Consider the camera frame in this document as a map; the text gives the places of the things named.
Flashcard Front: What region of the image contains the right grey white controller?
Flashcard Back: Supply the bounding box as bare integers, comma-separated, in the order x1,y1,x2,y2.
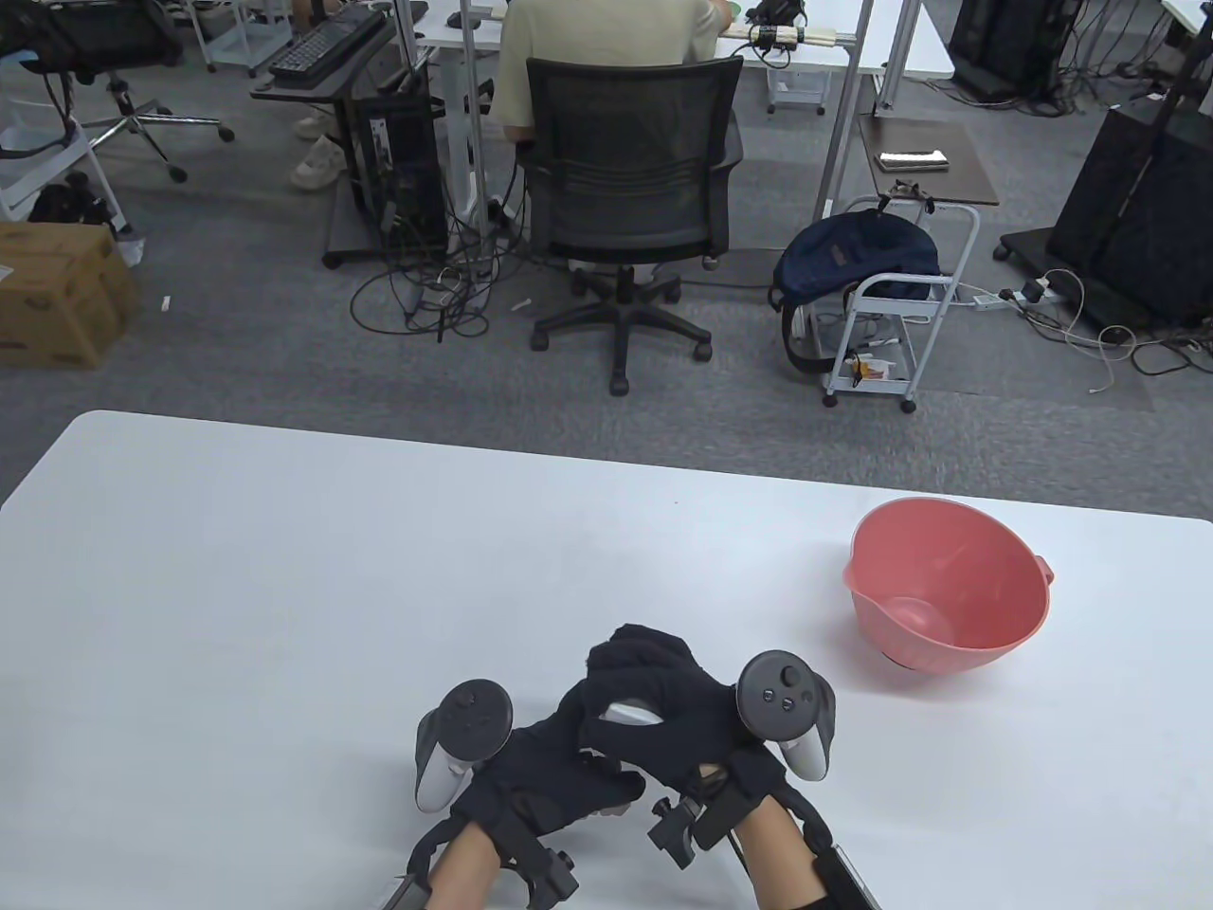
734,650,837,783

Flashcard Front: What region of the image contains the white metal rack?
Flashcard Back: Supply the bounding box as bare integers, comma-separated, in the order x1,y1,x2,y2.
0,118,129,238

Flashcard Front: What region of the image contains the person's left hand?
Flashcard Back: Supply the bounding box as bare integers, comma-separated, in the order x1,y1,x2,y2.
450,681,647,840

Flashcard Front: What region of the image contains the black keyboard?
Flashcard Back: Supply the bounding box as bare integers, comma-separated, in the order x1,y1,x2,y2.
268,8,389,82

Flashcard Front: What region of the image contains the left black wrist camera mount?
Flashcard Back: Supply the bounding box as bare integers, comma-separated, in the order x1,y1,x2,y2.
512,794,581,909

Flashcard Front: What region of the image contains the brown side table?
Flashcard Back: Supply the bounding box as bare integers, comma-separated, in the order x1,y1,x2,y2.
858,116,1001,208

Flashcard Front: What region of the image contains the black rolling computer stand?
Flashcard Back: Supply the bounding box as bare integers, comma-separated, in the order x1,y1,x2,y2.
249,9,451,269

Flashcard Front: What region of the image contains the black equipment rack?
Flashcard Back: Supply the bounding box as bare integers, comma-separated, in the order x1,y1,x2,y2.
948,0,1086,103

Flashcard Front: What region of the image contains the tangle of black cables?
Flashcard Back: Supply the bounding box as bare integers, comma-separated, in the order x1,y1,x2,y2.
349,204,532,344

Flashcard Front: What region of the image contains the brown cardboard box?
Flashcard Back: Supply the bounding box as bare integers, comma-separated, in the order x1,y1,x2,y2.
0,221,141,371

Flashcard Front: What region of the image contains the pink salad bowl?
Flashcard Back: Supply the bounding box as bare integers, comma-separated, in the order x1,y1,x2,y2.
843,498,1056,674

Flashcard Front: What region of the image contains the black computer tower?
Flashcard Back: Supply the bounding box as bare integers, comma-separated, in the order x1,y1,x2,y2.
351,71,448,257

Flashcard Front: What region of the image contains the grey white controller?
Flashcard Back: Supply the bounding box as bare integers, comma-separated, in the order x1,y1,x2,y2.
734,650,837,783
414,681,515,813

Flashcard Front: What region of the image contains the black mesh office chair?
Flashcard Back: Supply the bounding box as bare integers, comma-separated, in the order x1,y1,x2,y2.
516,55,745,397

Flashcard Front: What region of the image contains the silver metal frame post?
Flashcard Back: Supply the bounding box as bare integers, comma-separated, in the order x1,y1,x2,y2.
462,0,489,238
817,0,873,224

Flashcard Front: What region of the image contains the office chair with chrome base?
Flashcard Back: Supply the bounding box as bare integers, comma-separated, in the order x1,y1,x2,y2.
0,0,236,183

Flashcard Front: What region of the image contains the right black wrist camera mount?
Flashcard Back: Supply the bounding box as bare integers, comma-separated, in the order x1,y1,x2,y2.
647,758,788,871

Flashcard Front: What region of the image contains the person's right forearm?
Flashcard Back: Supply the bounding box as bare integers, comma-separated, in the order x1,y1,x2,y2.
734,804,827,910

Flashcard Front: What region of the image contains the black bag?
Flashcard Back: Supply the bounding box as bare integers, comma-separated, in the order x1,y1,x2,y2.
28,173,119,233

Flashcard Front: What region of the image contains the white rolling cart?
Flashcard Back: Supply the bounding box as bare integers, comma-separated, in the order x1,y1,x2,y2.
823,197,980,413

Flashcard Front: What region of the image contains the black wheeled cabinet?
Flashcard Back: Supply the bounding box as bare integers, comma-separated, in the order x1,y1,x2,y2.
993,57,1213,333

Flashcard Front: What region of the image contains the white power strip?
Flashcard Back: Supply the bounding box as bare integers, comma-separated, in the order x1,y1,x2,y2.
971,275,1072,314

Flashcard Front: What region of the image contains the white office desk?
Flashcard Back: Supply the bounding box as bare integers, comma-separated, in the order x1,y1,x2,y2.
414,0,956,82

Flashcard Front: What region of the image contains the navy blue backpack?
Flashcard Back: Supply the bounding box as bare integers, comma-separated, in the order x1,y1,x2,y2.
769,210,941,375

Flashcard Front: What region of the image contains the left grey white controller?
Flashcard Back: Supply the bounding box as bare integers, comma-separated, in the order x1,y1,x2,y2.
414,681,515,813

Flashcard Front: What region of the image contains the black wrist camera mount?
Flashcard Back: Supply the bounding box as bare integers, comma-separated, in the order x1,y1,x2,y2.
647,758,788,871
512,794,581,909

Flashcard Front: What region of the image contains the person's right hand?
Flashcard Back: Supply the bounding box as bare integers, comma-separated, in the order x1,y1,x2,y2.
576,623,792,797

